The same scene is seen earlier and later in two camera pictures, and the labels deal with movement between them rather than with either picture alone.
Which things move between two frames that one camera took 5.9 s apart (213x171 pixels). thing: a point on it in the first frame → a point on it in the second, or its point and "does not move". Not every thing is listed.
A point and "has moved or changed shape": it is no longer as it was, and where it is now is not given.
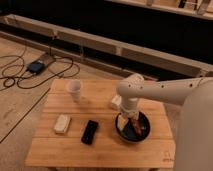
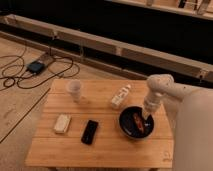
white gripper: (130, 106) → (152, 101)
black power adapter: (36, 66) does not move
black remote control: (89, 132) does not move
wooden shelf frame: (119, 50) does not move
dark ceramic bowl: (128, 134) has moved or changed shape
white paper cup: (74, 87) does not move
